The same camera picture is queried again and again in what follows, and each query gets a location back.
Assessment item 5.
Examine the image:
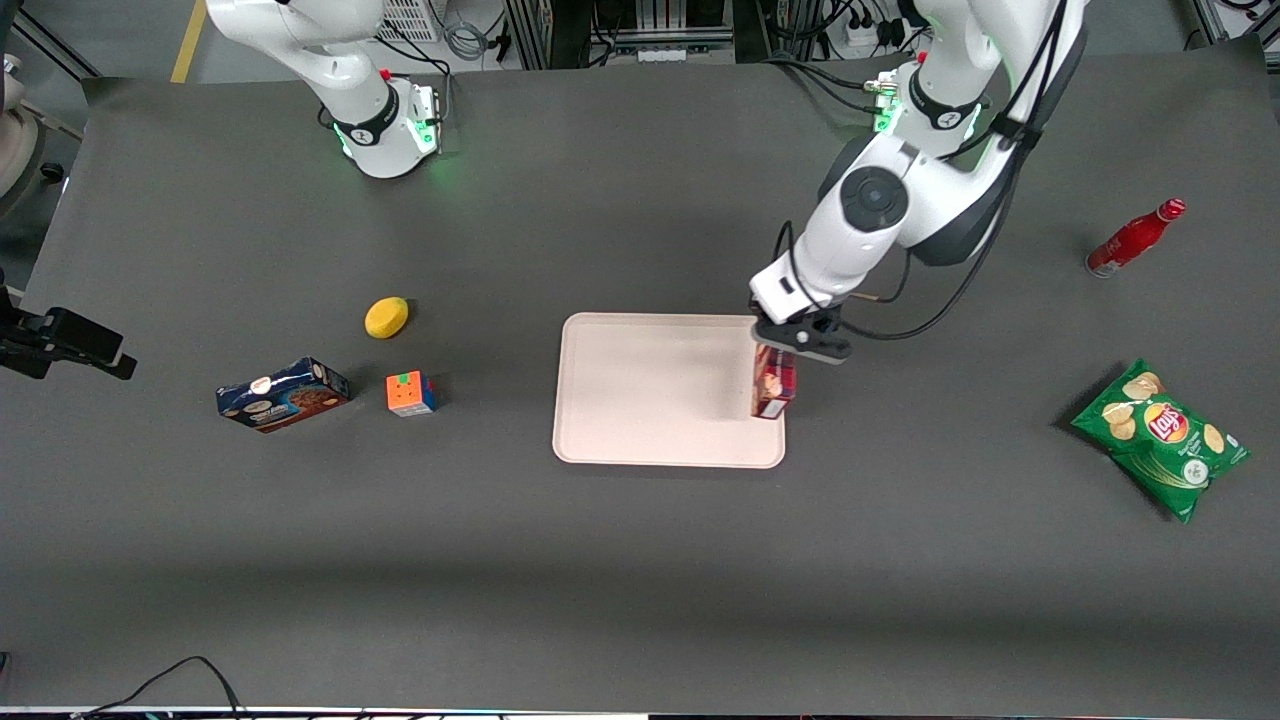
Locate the white mesh basket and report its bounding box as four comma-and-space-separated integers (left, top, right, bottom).
375, 0, 447, 44

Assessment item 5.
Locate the beige chair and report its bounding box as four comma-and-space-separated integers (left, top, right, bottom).
0, 52, 67, 203

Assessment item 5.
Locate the black base cable bundle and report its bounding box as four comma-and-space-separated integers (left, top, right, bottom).
765, 55, 901, 119

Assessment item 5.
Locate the long looping black cable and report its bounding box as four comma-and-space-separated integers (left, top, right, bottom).
70, 655, 247, 720

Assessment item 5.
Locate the red bottle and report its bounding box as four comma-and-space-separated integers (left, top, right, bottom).
1086, 198, 1188, 279

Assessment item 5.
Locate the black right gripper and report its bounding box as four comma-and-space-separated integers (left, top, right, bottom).
0, 308, 138, 382

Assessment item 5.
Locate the pale plastic tray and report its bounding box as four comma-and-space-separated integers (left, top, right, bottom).
552, 312, 787, 469

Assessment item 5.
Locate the metal rack frame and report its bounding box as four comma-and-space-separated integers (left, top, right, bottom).
503, 0, 766, 71

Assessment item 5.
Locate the yellow floor tape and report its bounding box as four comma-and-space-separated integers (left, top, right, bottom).
170, 0, 209, 85

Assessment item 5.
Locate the yellow lemon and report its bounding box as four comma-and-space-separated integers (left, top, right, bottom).
364, 297, 410, 340

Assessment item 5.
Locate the red cookie box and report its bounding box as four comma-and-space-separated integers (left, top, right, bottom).
752, 343, 799, 420

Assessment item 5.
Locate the green chips bag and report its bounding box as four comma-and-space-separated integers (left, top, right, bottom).
1070, 358, 1251, 525

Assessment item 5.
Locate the orange faced puzzle cube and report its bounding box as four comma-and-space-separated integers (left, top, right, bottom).
386, 371, 438, 418

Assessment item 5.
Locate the grey coiled cable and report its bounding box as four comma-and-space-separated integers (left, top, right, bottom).
440, 0, 503, 63

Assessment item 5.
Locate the blue cookie box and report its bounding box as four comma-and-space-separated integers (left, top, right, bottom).
216, 357, 351, 433

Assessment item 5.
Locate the dark grey table mat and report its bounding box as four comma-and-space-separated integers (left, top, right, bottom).
0, 40, 1280, 717

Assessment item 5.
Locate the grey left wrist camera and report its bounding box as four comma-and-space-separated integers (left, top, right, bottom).
795, 322, 854, 366

